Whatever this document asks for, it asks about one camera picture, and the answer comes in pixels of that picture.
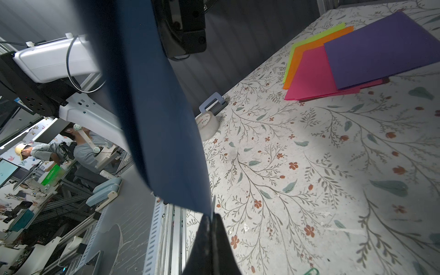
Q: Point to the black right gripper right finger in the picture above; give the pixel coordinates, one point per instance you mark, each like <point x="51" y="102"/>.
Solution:
<point x="223" y="260"/>

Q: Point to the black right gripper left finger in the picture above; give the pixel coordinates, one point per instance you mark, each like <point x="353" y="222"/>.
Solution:
<point x="200" y="259"/>

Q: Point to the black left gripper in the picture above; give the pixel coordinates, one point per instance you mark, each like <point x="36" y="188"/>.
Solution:
<point x="181" y="26"/>

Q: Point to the blue paper sheet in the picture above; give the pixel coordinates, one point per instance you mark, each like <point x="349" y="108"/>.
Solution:
<point x="155" y="116"/>

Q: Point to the magenta paper sheet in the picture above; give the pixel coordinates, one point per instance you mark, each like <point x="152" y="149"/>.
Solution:
<point x="314" y="79"/>

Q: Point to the lime green paper sheet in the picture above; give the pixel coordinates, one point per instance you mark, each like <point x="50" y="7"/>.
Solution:
<point x="309" y="40"/>

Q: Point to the purple paper sheet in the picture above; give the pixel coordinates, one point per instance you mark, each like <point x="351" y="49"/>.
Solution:
<point x="389" y="46"/>

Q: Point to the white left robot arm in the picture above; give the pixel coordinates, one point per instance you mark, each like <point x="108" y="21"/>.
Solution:
<point x="62" y="78"/>

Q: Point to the green paperclip lower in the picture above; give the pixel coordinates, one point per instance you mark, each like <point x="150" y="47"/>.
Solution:
<point x="312" y="271"/>

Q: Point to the blue tape dispenser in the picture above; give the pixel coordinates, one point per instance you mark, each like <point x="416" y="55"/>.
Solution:
<point x="214" y="104"/>

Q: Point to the white tape roll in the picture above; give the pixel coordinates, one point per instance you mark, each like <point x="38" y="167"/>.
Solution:
<point x="207" y="124"/>

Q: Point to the light blue stapler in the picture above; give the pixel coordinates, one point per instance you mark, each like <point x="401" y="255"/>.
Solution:
<point x="104" y="194"/>

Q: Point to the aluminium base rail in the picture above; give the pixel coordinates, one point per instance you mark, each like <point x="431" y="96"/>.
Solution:
<point x="166" y="251"/>

